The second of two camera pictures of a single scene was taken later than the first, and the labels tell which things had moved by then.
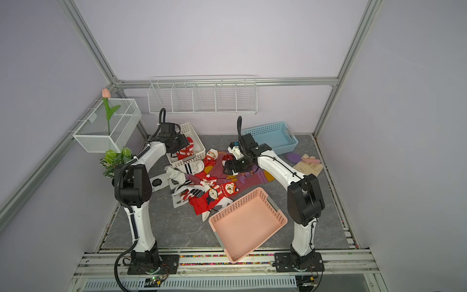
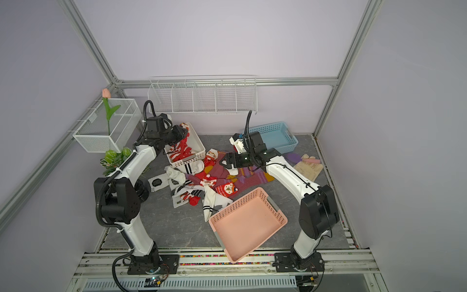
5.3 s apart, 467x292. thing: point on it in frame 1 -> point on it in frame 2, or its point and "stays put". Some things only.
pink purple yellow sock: x=250 y=179 stays put
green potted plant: x=112 y=159 stays put
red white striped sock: x=212 y=197 -> x=181 y=149
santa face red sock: x=210 y=161 stays put
